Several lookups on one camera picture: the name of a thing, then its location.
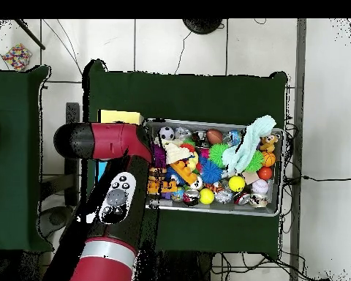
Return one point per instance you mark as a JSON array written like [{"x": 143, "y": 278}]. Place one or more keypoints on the mint green cloth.
[{"x": 245, "y": 149}]

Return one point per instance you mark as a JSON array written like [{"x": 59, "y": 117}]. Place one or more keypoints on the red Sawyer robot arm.
[{"x": 111, "y": 140}]

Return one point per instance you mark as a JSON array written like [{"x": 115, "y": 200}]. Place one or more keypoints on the wooden box with three holes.
[{"x": 120, "y": 117}]

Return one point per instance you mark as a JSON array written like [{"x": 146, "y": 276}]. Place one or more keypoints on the silver mesh bin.
[{"x": 251, "y": 212}]

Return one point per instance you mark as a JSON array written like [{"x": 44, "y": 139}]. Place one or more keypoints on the cream yellow cloth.
[{"x": 177, "y": 152}]

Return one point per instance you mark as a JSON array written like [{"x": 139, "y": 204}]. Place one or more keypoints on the small soccer ball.
[{"x": 166, "y": 133}]

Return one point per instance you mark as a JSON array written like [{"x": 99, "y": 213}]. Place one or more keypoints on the blue spiky ball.
[{"x": 211, "y": 172}]

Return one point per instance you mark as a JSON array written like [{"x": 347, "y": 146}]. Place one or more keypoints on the green spiky ball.
[{"x": 218, "y": 155}]

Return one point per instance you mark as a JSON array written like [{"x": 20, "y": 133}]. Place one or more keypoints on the small brown football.
[{"x": 214, "y": 136}]

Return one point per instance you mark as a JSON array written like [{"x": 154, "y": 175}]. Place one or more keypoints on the yellow ball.
[{"x": 237, "y": 183}]

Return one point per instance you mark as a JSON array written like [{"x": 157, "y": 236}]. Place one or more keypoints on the small brown teddy bear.
[{"x": 267, "y": 142}]

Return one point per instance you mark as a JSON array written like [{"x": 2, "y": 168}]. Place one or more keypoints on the small orange basketball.
[{"x": 269, "y": 159}]

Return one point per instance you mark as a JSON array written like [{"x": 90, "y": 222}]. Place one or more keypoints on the black round object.
[{"x": 203, "y": 25}]

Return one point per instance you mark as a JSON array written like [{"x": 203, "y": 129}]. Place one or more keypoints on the grey rounded object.
[{"x": 52, "y": 219}]

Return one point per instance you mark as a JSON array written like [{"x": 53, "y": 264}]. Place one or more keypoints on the colourful patterned cloth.
[{"x": 17, "y": 57}]

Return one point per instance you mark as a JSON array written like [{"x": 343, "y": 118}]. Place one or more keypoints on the black rod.
[{"x": 29, "y": 33}]

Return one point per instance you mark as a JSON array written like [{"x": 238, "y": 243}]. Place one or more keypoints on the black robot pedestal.
[{"x": 187, "y": 269}]

